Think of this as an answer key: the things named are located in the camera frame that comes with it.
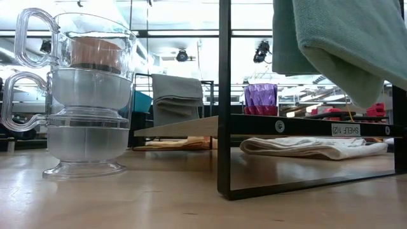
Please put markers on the white plaid towel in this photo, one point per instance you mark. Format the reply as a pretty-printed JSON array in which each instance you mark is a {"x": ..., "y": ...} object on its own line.
[{"x": 311, "y": 148}]

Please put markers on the red plastic bin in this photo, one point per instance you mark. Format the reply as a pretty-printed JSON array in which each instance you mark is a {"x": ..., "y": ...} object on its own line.
[{"x": 376, "y": 110}]

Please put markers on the purple faceted tumbler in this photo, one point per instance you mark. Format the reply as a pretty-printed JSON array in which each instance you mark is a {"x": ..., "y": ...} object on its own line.
[{"x": 260, "y": 95}]

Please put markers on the black ceiling spotlight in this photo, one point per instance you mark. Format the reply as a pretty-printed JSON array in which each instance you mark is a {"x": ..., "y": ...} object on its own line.
[
  {"x": 46, "y": 46},
  {"x": 261, "y": 51},
  {"x": 182, "y": 56}
]

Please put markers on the long wooden board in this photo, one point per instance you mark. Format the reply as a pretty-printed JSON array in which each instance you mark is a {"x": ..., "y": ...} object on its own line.
[{"x": 254, "y": 125}]

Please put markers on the light teal towel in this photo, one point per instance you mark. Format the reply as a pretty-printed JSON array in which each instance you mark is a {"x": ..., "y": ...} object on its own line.
[{"x": 343, "y": 41}]

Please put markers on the flat red object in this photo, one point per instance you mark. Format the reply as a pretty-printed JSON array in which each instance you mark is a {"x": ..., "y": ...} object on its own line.
[{"x": 327, "y": 110}]

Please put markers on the peach plastic cup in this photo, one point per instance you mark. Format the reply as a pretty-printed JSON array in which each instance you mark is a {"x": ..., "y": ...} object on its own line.
[{"x": 95, "y": 51}]

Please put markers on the yellow towel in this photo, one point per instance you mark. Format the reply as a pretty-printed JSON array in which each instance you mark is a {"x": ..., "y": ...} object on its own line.
[{"x": 178, "y": 143}]

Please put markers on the gray towel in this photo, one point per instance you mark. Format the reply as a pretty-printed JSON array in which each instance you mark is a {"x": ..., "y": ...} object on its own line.
[{"x": 176, "y": 95}]

